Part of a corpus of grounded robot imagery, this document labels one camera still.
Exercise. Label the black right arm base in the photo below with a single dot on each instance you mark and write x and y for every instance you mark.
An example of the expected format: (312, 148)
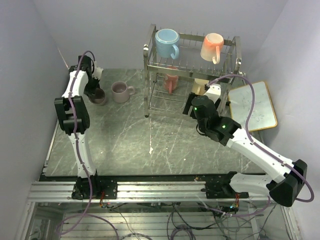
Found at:
(217, 186)

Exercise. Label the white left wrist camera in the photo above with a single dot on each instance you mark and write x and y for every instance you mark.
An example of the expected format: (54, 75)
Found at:
(97, 73)

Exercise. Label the orange white mug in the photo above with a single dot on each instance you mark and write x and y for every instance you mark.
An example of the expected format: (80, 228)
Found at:
(212, 47)

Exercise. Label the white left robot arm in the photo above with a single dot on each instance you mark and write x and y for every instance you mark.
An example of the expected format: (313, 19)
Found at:
(72, 113)

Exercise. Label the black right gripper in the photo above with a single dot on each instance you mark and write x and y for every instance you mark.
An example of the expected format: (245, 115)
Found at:
(189, 104)

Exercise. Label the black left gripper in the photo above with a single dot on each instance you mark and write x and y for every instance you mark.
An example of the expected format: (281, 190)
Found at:
(89, 92)

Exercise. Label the metal two-tier dish rack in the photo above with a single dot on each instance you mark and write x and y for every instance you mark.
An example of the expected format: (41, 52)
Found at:
(189, 66)

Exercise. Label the cream yellow mug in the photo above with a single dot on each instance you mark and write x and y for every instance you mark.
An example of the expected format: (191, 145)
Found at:
(198, 86)

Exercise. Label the wire shelf with cables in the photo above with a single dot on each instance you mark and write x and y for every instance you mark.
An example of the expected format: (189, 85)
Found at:
(156, 221)

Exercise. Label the dark mauve mug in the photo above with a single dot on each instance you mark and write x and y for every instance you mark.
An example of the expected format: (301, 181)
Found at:
(98, 98)

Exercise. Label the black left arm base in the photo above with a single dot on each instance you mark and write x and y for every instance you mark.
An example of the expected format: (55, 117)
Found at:
(102, 187)

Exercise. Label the blue mug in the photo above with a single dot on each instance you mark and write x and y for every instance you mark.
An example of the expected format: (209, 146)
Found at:
(166, 41)

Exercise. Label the aluminium mounting rail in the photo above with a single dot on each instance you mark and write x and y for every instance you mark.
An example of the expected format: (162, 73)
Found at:
(126, 192)

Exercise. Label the light purple mug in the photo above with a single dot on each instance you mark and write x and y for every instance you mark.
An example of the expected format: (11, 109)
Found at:
(121, 92)

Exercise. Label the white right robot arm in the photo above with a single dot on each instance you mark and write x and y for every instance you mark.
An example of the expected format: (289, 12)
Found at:
(284, 178)

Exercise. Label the red mug in rack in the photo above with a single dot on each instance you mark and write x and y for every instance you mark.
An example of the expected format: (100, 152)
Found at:
(170, 82)

